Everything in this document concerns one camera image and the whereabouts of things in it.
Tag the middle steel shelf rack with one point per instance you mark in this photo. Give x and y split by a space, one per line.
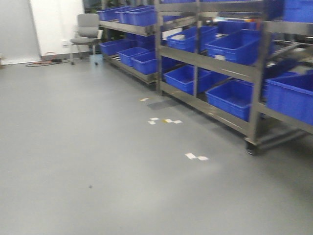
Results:
225 81

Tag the steel shelf rack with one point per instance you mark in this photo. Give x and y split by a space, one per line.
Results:
225 81
290 98
134 52

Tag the far left steel shelf rack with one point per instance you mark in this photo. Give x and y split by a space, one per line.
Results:
134 52

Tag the right steel shelf rack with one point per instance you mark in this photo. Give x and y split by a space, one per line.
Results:
290 98

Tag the grey office chair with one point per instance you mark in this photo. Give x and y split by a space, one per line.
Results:
87 34

